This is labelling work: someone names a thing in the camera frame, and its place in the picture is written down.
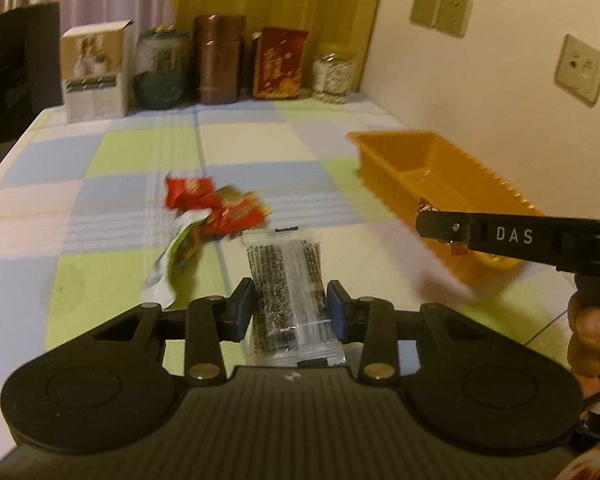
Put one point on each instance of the white red plastic bag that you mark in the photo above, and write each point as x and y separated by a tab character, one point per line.
592	462

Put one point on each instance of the clear sesame snack packet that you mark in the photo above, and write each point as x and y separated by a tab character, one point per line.
285	290

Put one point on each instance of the beige wall socket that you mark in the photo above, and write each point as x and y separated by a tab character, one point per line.
426	7
455	15
580	70

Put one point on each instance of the brown metal thermos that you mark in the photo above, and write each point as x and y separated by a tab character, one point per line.
219	60

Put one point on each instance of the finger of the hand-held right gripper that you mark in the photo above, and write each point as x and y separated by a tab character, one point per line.
480	232

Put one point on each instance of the red candy packet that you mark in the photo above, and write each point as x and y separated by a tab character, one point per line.
187	192

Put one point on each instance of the orange red snack packet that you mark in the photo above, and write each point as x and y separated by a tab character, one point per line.
235	210

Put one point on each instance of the clear plastic nut jar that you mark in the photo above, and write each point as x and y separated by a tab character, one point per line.
334	76

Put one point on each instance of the person's right hand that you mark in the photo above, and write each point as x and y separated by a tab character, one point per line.
592	340

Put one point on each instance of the white cardboard box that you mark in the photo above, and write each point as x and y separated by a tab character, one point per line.
97	75

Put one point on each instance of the checkered tablecloth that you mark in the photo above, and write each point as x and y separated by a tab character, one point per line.
305	135

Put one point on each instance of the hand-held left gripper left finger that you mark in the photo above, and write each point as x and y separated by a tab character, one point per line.
242	307

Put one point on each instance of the small foil candy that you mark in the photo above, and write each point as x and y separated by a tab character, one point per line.
425	205

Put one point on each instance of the red patterned box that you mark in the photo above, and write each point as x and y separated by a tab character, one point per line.
279	65

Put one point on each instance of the black chair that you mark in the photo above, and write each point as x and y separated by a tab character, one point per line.
17	75

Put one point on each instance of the green glass jar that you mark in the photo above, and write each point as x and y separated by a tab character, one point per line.
160	70

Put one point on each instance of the green white snack packet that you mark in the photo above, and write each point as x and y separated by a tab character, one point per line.
172	260

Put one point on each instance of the orange plastic tray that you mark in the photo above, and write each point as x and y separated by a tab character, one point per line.
430	170

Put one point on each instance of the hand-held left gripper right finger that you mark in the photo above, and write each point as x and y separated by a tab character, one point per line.
337	310

